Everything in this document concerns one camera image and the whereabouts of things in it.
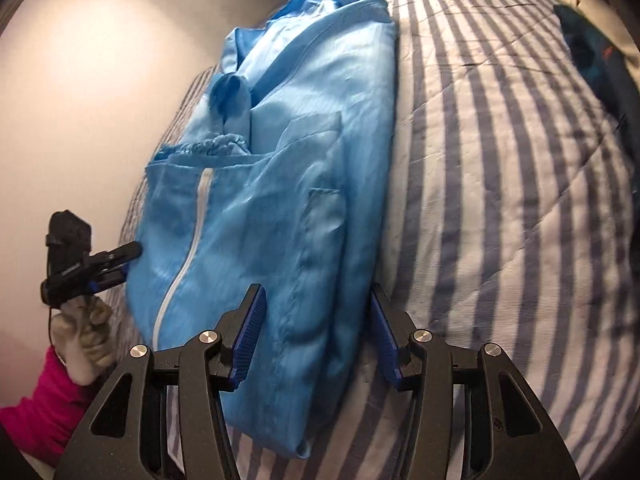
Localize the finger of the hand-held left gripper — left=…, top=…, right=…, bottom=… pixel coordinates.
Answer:
left=97, top=241, right=144, bottom=267
left=90, top=266, right=126, bottom=293

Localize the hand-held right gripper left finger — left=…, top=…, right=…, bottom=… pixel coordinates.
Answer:
left=52, top=284, right=268, bottom=480

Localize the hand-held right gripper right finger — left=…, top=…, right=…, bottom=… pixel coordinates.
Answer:
left=370, top=284, right=581, bottom=480

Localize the light blue zip work coat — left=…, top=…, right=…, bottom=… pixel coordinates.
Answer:
left=122, top=0, right=401, bottom=461

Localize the person's left hand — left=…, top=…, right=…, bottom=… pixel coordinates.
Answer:
left=50, top=296, right=118, bottom=386

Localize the blue white striped blanket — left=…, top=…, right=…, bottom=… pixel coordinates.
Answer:
left=115, top=0, right=636, bottom=480

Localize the dark blue cloth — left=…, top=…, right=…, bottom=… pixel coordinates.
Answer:
left=552, top=5, right=640, bottom=126

